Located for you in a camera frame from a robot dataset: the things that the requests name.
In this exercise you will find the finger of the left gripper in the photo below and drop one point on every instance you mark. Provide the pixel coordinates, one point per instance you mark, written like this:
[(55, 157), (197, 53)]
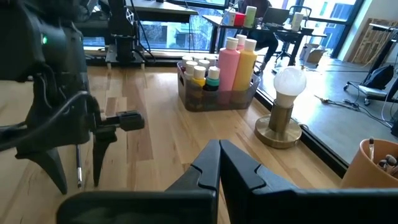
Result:
[(53, 168), (101, 155)]

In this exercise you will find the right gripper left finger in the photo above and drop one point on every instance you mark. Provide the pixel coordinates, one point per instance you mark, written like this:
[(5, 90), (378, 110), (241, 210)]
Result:
[(205, 174)]

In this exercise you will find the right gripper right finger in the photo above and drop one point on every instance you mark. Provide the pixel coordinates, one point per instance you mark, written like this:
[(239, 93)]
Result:
[(245, 186)]

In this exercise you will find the small blue paint bottle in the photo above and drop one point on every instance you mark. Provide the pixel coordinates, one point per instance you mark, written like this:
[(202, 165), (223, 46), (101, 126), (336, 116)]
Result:
[(211, 59), (213, 79)]

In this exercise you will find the small yellow paint bottle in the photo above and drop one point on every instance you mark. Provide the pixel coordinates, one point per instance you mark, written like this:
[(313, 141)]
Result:
[(199, 77)]

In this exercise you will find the small white paint bottle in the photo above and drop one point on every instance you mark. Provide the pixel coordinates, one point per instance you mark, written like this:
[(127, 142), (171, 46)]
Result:
[(186, 59), (190, 68)]

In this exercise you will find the large pink paint bottle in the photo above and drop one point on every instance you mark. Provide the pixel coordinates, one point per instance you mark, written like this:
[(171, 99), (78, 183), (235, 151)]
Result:
[(228, 65), (241, 40)]

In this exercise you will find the large yellow paint bottle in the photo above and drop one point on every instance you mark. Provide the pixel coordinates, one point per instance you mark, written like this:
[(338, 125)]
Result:
[(245, 68)]

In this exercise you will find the orange plastic cup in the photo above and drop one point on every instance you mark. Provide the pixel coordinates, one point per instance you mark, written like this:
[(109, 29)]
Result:
[(367, 171)]

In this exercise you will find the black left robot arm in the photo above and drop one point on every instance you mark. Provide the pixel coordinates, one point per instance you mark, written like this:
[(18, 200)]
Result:
[(18, 37)]

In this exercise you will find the brass lamp with white bulb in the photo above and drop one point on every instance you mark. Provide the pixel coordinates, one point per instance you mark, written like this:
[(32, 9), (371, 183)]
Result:
[(280, 124)]

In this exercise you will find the grey translucent plastic bin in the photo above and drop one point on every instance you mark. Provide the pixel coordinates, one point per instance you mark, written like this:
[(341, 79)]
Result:
[(217, 102)]

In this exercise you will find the brown cardboard box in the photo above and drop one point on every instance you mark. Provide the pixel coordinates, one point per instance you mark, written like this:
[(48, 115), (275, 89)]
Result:
[(314, 53)]

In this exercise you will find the grey background desk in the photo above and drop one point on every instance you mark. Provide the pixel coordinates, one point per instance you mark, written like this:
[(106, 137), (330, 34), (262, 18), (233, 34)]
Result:
[(161, 11)]

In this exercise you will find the white box container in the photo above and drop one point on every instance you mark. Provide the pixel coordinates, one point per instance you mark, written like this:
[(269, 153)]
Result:
[(230, 18)]

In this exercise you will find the red container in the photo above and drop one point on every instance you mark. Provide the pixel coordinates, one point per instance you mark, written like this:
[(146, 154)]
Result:
[(239, 19)]

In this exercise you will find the black background desk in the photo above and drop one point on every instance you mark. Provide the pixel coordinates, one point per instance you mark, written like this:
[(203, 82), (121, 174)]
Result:
[(280, 31)]

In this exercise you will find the pale green cylinder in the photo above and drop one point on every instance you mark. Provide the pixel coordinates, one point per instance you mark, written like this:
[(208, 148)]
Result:
[(250, 16)]

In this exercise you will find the black bag on cart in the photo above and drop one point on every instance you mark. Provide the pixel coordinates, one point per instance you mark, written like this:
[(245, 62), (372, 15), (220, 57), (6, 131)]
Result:
[(379, 77)]

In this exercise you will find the white cylinder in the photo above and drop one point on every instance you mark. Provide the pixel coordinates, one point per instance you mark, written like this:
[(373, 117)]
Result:
[(297, 21)]

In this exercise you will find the dark laptop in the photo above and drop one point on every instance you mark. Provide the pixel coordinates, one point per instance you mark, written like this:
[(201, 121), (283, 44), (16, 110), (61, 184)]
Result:
[(275, 15)]

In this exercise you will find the person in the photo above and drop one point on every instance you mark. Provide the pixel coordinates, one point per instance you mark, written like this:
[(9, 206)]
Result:
[(258, 4)]

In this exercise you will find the black office chair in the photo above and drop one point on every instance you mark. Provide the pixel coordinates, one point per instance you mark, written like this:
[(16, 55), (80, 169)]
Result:
[(298, 9)]

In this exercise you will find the wooden lattice panel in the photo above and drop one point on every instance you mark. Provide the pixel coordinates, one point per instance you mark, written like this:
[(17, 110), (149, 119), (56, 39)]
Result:
[(370, 40)]

